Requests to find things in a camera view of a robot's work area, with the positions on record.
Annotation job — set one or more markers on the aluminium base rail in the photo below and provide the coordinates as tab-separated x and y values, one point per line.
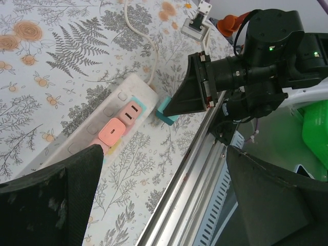
179	184

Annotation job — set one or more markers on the salmon pink charger plug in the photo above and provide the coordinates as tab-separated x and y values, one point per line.
111	132

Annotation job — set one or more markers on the green plastic basket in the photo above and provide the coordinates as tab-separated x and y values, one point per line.
315	128

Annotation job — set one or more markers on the white long power strip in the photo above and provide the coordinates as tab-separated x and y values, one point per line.
77	143

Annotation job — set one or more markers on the teal charger plug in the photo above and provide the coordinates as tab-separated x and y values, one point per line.
164	116

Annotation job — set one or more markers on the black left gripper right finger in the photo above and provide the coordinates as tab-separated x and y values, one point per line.
276	205

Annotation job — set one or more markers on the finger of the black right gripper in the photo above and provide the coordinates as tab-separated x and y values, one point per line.
189	97

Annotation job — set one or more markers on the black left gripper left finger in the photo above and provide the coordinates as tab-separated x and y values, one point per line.
38	205

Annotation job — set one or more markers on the dusty pink charger plug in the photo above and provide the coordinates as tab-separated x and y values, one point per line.
130	112

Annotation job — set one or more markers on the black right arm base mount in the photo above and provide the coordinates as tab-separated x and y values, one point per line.
225	130

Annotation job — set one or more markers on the orange plastic clamp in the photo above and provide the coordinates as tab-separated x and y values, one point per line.
229	24

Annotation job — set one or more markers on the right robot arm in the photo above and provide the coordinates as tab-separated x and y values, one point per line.
312	93

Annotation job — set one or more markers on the floral tablecloth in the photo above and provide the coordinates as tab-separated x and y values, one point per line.
51	77

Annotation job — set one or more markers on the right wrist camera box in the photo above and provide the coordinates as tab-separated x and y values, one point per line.
194	29

